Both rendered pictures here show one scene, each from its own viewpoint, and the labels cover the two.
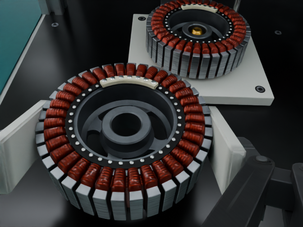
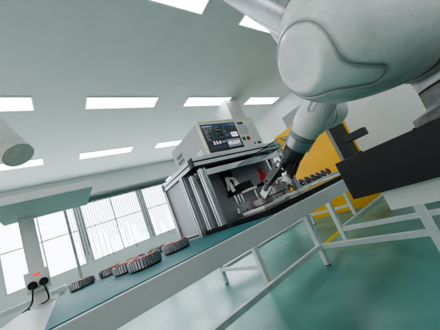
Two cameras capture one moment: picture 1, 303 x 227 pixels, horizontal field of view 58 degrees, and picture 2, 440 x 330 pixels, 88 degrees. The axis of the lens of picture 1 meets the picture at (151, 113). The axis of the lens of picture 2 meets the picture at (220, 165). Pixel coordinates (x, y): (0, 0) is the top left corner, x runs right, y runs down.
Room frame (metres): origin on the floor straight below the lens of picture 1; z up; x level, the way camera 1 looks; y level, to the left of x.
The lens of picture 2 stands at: (-0.54, 0.73, 0.81)
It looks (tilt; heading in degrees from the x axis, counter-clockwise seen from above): 12 degrees up; 322
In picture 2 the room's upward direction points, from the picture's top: 23 degrees counter-clockwise
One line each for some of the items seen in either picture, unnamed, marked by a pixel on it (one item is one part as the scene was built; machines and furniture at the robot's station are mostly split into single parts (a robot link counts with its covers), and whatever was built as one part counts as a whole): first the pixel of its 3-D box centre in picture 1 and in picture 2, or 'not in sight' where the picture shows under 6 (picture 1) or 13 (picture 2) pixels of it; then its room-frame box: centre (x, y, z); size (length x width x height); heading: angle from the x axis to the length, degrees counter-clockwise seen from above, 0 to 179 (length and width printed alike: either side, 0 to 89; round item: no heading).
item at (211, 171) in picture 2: not in sight; (247, 162); (0.37, -0.17, 1.03); 0.62 x 0.01 x 0.03; 91
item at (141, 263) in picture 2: not in sight; (145, 261); (0.32, 0.52, 0.77); 0.11 x 0.11 x 0.04
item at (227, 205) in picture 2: not in sight; (238, 188); (0.52, -0.16, 0.92); 0.66 x 0.01 x 0.30; 91
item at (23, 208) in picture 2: not in sight; (56, 245); (0.83, 0.75, 0.98); 0.37 x 0.35 x 0.46; 91
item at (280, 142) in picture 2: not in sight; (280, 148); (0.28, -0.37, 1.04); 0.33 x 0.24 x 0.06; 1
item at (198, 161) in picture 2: not in sight; (222, 166); (0.59, -0.16, 1.09); 0.68 x 0.44 x 0.05; 91
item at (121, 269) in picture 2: not in sight; (128, 266); (0.50, 0.54, 0.77); 0.11 x 0.11 x 0.04
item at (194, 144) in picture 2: not in sight; (216, 148); (0.59, -0.17, 1.22); 0.44 x 0.39 x 0.20; 91
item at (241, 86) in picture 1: (192, 53); (264, 205); (0.27, -0.05, 0.78); 0.15 x 0.15 x 0.01; 1
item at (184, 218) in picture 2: not in sight; (183, 211); (0.66, 0.17, 0.91); 0.28 x 0.03 x 0.32; 1
